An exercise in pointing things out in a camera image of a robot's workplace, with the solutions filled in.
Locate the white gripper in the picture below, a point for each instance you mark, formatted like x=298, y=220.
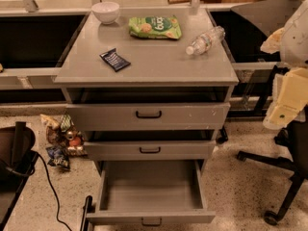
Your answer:
x=295, y=38

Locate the dark blue rxbar wrapper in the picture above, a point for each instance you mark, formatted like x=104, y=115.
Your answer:
x=112, y=59

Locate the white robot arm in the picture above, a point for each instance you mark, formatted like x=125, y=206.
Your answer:
x=294, y=42

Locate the grey top drawer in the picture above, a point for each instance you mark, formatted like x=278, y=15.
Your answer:
x=148, y=117

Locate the grey drawer cabinet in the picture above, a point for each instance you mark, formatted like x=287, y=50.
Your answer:
x=160, y=72

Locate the grey open bottom drawer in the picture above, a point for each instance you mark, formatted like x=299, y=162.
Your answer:
x=150, y=193

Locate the grey middle drawer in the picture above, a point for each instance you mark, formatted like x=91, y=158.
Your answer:
x=148, y=150

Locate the black office chair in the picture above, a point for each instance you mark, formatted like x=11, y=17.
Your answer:
x=295, y=137

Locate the clear plastic water bottle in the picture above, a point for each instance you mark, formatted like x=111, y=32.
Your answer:
x=205, y=41

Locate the green chip bag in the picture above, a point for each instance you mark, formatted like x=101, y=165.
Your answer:
x=155, y=27

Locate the wooden stick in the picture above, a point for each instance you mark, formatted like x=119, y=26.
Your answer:
x=178, y=1

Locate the white bowl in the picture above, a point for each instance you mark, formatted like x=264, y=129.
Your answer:
x=106, y=12

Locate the pile of snack packages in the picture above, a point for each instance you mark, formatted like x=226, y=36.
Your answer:
x=65, y=140

